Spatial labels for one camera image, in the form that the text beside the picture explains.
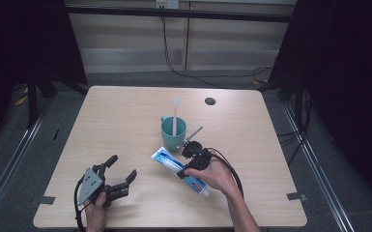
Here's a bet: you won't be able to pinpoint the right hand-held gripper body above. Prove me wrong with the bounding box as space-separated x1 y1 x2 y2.
185 126 215 171

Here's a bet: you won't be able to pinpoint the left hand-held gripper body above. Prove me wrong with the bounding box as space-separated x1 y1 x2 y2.
77 163 114 207

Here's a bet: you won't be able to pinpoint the teal cup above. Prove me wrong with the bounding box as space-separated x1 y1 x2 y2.
160 115 187 153

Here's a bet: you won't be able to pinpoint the blue and white toothpaste tube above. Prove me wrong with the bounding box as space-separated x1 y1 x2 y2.
151 146 212 197

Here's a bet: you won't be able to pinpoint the pink toothbrush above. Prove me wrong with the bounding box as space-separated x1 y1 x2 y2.
172 97 179 137

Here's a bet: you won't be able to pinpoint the person's right hand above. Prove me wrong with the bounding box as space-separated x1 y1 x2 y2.
184 159 238 196

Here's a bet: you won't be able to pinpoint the person's left hand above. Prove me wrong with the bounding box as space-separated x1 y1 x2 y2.
83 191 108 232

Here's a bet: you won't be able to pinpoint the grey tape piece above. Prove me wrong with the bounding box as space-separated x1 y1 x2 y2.
30 195 56 206
286 191 308 203

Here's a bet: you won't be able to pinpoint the black metal stand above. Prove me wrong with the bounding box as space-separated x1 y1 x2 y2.
25 69 90 130
257 72 307 130

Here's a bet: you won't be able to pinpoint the yellow floor tape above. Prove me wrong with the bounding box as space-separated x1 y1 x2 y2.
14 88 29 106

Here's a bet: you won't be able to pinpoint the black horizontal bar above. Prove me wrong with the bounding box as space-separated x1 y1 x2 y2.
66 4 294 23

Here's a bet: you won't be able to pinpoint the dark curtain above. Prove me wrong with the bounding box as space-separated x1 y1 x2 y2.
0 0 89 156
268 0 372 211

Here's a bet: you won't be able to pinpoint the left hand-held gripper cable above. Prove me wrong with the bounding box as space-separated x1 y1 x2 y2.
73 176 88 232

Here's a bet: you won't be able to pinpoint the hand-held gripper cable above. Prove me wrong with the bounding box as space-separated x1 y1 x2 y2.
206 147 245 198
73 176 88 232

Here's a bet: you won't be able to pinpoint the right hand-held gripper cable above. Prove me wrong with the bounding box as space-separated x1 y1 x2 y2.
206 147 245 198

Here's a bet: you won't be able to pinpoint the metal floor rail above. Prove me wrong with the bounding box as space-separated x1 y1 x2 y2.
281 102 356 232
0 96 52 226

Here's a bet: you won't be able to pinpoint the black hanging wall cable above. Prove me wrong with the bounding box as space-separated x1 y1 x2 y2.
161 15 273 90

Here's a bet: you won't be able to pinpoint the black floor cables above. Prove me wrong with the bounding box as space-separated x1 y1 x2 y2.
276 90 314 167

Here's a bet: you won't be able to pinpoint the white wall socket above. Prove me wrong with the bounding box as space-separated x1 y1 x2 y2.
155 0 180 10

